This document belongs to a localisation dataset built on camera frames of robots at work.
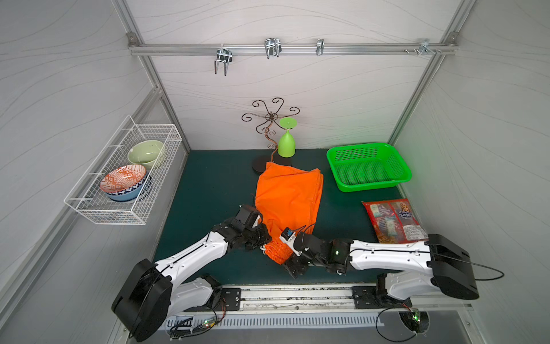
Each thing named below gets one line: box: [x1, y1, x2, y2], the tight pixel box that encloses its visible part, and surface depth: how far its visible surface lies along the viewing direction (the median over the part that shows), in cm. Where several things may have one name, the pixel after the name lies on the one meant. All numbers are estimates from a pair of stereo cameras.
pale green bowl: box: [127, 139, 164, 170], surface depth 73 cm
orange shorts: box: [254, 161, 324, 265], surface depth 101 cm
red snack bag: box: [361, 198, 429, 244], surface depth 91 cm
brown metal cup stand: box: [241, 97, 301, 173], surface depth 94 cm
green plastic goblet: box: [277, 116, 298, 159], surface depth 93 cm
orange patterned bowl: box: [100, 164, 149, 202], surface depth 62 cm
